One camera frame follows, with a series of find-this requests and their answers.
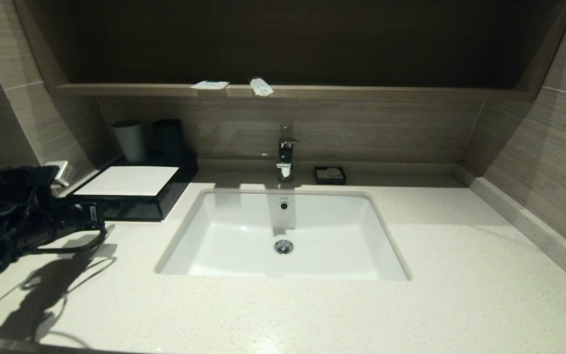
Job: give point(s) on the wooden wall shelf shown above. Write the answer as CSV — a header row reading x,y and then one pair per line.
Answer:
x,y
361,92

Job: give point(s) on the white rectangular plate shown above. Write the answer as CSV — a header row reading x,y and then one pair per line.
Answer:
x,y
128,180

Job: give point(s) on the round soap bar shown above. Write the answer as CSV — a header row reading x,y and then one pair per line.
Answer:
x,y
332,172

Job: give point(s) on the white toothbrush packet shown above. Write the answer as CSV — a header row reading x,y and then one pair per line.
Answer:
x,y
261,87

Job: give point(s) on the black amenity tray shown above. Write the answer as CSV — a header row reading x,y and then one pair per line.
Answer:
x,y
135,210

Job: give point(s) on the grey plastic cup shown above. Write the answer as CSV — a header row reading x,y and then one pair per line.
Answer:
x,y
129,141

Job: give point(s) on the black soap dish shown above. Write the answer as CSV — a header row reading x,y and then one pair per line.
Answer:
x,y
341,178

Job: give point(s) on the white sink basin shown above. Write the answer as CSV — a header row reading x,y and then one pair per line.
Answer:
x,y
332,236

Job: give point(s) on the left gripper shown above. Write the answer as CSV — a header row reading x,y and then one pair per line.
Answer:
x,y
62,219

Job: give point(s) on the chrome sink drain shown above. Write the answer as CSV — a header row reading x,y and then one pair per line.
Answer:
x,y
283,247

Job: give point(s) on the black plastic cup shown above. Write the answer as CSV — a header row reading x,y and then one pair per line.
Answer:
x,y
168,139

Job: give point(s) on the white flat sachet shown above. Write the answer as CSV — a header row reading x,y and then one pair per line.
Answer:
x,y
209,85

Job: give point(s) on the black amenity box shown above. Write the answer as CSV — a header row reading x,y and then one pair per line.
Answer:
x,y
175,191

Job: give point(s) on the chrome faucet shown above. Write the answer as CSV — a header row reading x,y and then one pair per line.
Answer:
x,y
285,155

